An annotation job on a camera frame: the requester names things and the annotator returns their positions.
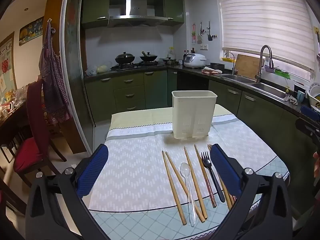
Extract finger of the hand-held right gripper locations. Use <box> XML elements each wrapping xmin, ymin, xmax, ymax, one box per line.
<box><xmin>295</xmin><ymin>117</ymin><xmax>320</xmax><ymax>155</ymax></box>
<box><xmin>301</xmin><ymin>105</ymin><xmax>320</xmax><ymax>122</ymax></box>

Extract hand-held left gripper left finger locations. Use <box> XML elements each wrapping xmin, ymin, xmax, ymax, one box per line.
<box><xmin>25</xmin><ymin>144</ymin><xmax>109</xmax><ymax>240</ymax></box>

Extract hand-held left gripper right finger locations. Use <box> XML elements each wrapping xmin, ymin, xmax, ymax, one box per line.
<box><xmin>209</xmin><ymin>144</ymin><xmax>293</xmax><ymax>240</ymax></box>

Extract black plastic fork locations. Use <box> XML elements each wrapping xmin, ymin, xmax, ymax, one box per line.
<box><xmin>201</xmin><ymin>151</ymin><xmax>226</xmax><ymax>203</ymax></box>

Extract wooden chopstick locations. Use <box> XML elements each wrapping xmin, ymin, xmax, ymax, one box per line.
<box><xmin>184</xmin><ymin>146</ymin><xmax>208</xmax><ymax>219</ymax></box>
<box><xmin>207</xmin><ymin>144</ymin><xmax>233</xmax><ymax>210</ymax></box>
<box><xmin>209</xmin><ymin>144</ymin><xmax>237</xmax><ymax>204</ymax></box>
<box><xmin>162</xmin><ymin>150</ymin><xmax>187</xmax><ymax>225</ymax></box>
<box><xmin>165</xmin><ymin>152</ymin><xmax>206</xmax><ymax>222</ymax></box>
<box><xmin>194</xmin><ymin>144</ymin><xmax>217</xmax><ymax>208</ymax></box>

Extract clear plastic spoon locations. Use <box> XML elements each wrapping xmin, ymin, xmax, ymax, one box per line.
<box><xmin>180</xmin><ymin>162</ymin><xmax>197</xmax><ymax>227</ymax></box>

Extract white plastic utensil holder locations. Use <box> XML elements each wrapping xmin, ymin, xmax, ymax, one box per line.
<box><xmin>171</xmin><ymin>90</ymin><xmax>217</xmax><ymax>139</ymax></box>

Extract person's right hand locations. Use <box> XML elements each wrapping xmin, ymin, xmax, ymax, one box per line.
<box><xmin>313</xmin><ymin>152</ymin><xmax>320</xmax><ymax>178</ymax></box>

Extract plates in dish rack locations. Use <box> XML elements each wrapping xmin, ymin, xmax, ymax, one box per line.
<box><xmin>308</xmin><ymin>82</ymin><xmax>320</xmax><ymax>108</ymax></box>

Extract white patterned table cloth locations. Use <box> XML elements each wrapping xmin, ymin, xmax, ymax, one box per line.
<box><xmin>89</xmin><ymin>104</ymin><xmax>277</xmax><ymax>210</ymax></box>

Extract green plastic tray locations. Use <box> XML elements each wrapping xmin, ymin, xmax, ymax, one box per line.
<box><xmin>274</xmin><ymin>69</ymin><xmax>292</xmax><ymax>78</ymax></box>

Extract teal checkered tablecloth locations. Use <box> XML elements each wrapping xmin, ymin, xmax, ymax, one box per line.
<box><xmin>87</xmin><ymin>155</ymin><xmax>290</xmax><ymax>240</ymax></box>

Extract steel kitchen sink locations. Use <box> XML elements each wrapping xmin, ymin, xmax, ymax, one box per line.
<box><xmin>220</xmin><ymin>74</ymin><xmax>290</xmax><ymax>100</ymax></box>

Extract red cushioned wooden chair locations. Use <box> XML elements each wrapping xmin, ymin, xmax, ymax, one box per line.
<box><xmin>12</xmin><ymin>79</ymin><xmax>68</xmax><ymax>188</ymax></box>

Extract tall chrome faucet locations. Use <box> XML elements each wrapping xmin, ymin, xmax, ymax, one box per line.
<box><xmin>255</xmin><ymin>45</ymin><xmax>275</xmax><ymax>83</ymax></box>

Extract wooden cutting board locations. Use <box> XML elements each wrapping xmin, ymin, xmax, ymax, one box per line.
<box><xmin>235</xmin><ymin>54</ymin><xmax>266</xmax><ymax>80</ymax></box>

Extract small chrome faucet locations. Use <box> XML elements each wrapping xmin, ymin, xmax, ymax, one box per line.
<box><xmin>224</xmin><ymin>52</ymin><xmax>236</xmax><ymax>75</ymax></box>

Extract green base cabinets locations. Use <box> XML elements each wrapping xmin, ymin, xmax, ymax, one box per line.
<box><xmin>84</xmin><ymin>69</ymin><xmax>320</xmax><ymax>205</ymax></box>

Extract cluttered wooden dining table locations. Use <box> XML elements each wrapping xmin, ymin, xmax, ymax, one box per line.
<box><xmin>0</xmin><ymin>102</ymin><xmax>30</xmax><ymax>155</ymax></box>

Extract checkered hanging apron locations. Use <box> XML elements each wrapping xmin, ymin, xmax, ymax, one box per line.
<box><xmin>39</xmin><ymin>19</ymin><xmax>73</xmax><ymax>124</ymax></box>

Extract red and white rag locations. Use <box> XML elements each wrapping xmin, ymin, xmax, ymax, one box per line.
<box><xmin>201</xmin><ymin>67</ymin><xmax>223</xmax><ymax>75</ymax></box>

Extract white window blind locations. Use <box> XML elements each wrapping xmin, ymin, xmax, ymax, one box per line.
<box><xmin>216</xmin><ymin>0</ymin><xmax>316</xmax><ymax>72</ymax></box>

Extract white plastic bag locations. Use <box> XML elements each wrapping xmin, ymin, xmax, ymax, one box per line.
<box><xmin>86</xmin><ymin>65</ymin><xmax>109</xmax><ymax>77</ymax></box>

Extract black gas stove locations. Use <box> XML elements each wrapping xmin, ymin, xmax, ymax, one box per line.
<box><xmin>111</xmin><ymin>60</ymin><xmax>167</xmax><ymax>72</ymax></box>

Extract white rice cooker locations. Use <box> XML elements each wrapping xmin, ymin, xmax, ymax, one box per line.
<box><xmin>184</xmin><ymin>54</ymin><xmax>207</xmax><ymax>69</ymax></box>

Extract black kitchen countertop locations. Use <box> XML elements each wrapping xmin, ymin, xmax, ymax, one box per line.
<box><xmin>84</xmin><ymin>65</ymin><xmax>320</xmax><ymax>120</ymax></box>

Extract black wok with lid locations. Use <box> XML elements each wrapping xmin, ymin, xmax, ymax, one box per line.
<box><xmin>115</xmin><ymin>52</ymin><xmax>135</xmax><ymax>65</ymax></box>
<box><xmin>139</xmin><ymin>51</ymin><xmax>159</xmax><ymax>62</ymax></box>

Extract glass sliding door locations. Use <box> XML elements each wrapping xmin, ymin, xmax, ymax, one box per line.
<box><xmin>60</xmin><ymin>0</ymin><xmax>97</xmax><ymax>155</ymax></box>

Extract group of dark sauce bottles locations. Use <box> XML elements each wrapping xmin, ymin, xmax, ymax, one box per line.
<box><xmin>183</xmin><ymin>47</ymin><xmax>195</xmax><ymax>60</ymax></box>

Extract steel range hood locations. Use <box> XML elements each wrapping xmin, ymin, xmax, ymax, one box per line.
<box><xmin>107</xmin><ymin>0</ymin><xmax>169</xmax><ymax>28</ymax></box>

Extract wooden door pillar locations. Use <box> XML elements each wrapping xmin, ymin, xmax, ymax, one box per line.
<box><xmin>45</xmin><ymin>0</ymin><xmax>87</xmax><ymax>154</ymax></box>

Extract wall poster board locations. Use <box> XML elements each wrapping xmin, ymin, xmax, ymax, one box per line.
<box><xmin>0</xmin><ymin>32</ymin><xmax>18</xmax><ymax>100</ymax></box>

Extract framed wall picture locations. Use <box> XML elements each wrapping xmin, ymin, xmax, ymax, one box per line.
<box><xmin>19</xmin><ymin>16</ymin><xmax>45</xmax><ymax>47</ymax></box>

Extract green wall cabinets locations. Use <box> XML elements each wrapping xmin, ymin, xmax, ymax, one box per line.
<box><xmin>80</xmin><ymin>0</ymin><xmax>185</xmax><ymax>30</ymax></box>

